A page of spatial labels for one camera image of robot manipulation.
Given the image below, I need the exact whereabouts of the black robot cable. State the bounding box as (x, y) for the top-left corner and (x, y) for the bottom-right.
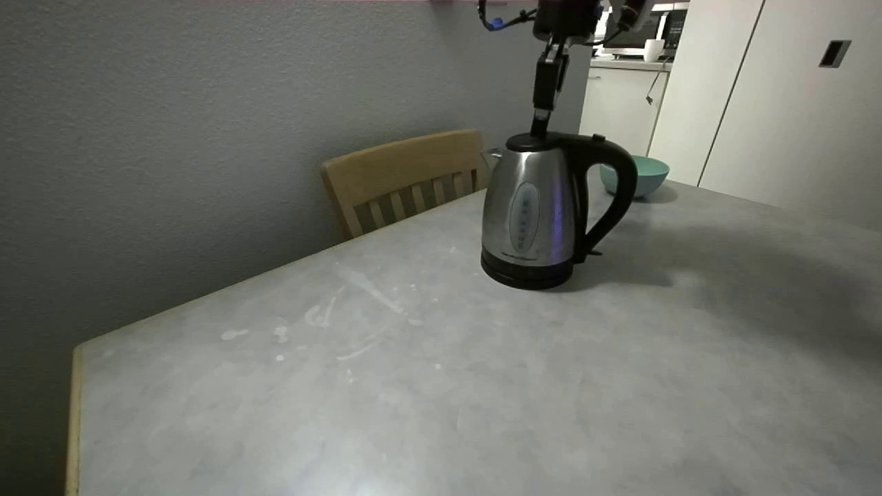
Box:
(474, 0), (539, 34)

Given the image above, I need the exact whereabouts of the wooden chair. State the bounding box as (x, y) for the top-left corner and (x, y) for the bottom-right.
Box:
(319, 127), (491, 240)

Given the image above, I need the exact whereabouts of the silver microwave oven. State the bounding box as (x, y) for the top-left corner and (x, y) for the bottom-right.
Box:
(600, 0), (688, 62)

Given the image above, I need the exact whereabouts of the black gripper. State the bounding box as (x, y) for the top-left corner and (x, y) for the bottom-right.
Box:
(525, 0), (603, 142)

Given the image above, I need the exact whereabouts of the white kitchen counter cabinet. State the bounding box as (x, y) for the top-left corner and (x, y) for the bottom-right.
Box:
(576, 55), (673, 157)

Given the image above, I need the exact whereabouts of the teal bowl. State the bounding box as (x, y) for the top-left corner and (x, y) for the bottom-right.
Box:
(598, 153), (673, 204)

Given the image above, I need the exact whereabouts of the stainless steel electric kettle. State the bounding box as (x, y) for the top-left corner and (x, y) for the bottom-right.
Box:
(477, 131), (638, 292)

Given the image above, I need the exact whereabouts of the black wall switch plate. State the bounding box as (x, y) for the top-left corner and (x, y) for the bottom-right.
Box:
(817, 38), (855, 70)

